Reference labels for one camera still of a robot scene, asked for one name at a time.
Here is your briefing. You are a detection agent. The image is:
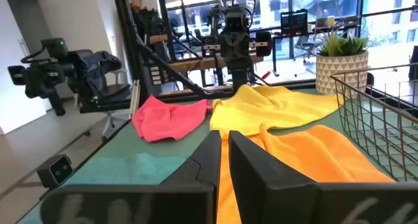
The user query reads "succulent in white patterned pot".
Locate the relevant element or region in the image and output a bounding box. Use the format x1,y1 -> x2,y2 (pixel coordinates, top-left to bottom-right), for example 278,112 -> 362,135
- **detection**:
315,27 -> 370,96

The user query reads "silver aluminium bracket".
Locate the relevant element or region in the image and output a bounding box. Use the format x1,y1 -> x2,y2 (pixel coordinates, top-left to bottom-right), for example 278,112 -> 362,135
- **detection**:
129,79 -> 141,119

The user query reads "dark blue jacket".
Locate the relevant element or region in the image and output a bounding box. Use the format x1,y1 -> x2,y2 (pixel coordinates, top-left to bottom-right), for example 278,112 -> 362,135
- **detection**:
70,50 -> 123,97

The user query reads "white label stickers panel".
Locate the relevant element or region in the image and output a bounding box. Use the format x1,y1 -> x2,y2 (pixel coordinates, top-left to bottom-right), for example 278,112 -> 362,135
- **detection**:
149,65 -> 170,86

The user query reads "pink microfiber towel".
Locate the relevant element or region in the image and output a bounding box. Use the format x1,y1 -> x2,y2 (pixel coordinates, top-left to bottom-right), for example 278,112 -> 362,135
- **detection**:
132,95 -> 213,143

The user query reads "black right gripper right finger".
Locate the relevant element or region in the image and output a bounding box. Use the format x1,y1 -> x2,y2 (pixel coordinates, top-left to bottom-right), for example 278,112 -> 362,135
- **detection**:
228,131 -> 418,224

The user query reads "dark wire basket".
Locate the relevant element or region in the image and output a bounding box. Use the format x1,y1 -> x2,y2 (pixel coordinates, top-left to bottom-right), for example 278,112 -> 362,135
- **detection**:
330,63 -> 418,183

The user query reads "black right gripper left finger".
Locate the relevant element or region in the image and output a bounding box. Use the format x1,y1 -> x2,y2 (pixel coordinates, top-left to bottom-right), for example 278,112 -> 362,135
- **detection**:
39,129 -> 222,224

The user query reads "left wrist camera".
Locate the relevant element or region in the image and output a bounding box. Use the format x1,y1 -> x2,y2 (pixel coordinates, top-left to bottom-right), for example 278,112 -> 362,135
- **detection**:
224,5 -> 251,34

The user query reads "person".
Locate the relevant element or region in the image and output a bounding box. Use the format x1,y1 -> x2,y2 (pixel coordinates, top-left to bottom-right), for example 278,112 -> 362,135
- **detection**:
128,0 -> 170,61

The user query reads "green table mat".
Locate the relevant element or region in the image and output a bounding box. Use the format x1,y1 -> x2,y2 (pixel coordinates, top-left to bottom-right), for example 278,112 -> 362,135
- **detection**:
16,86 -> 418,224

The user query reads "white office chair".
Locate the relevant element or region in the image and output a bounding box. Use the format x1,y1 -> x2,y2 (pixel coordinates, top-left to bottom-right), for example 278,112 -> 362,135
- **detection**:
76,69 -> 133,143

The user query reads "black aluminium table frame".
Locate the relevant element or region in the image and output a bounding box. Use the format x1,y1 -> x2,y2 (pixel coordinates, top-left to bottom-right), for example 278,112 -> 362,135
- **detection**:
39,0 -> 330,199

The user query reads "yellow microfiber towel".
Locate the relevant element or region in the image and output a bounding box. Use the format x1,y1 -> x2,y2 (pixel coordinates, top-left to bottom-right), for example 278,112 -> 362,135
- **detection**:
209,84 -> 344,140

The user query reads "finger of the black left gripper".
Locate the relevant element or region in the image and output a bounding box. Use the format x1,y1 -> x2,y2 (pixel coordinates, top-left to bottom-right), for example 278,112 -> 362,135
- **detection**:
234,31 -> 272,57
201,31 -> 236,57

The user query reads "wooden desk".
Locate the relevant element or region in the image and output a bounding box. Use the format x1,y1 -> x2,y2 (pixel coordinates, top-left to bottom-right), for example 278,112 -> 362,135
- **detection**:
169,52 -> 265,73

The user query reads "teal microfiber towel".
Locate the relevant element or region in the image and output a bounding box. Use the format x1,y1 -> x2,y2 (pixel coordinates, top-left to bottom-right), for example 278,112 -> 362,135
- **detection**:
16,153 -> 194,224

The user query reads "black table-level camera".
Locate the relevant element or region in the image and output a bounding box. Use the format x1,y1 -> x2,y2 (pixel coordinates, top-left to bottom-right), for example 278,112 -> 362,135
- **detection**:
36,154 -> 74,189

